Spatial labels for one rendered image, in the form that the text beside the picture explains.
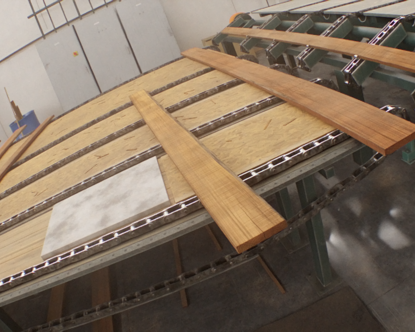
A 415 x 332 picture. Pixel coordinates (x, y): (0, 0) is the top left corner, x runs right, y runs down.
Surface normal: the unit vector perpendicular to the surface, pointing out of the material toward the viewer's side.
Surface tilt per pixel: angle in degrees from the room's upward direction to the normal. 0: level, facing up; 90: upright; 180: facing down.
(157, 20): 90
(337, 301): 0
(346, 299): 0
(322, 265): 90
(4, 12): 90
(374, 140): 0
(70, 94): 90
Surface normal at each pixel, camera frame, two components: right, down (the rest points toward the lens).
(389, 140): -0.34, -0.83
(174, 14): 0.18, 0.36
